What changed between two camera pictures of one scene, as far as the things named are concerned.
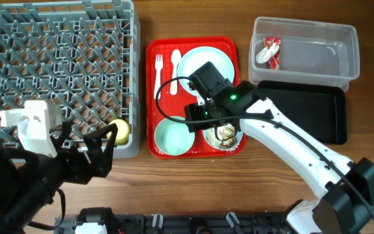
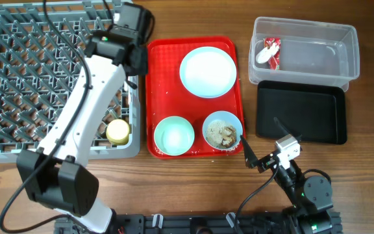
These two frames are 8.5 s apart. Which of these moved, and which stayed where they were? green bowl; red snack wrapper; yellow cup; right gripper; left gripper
Moved: right gripper; left gripper
Stayed: red snack wrapper; green bowl; yellow cup
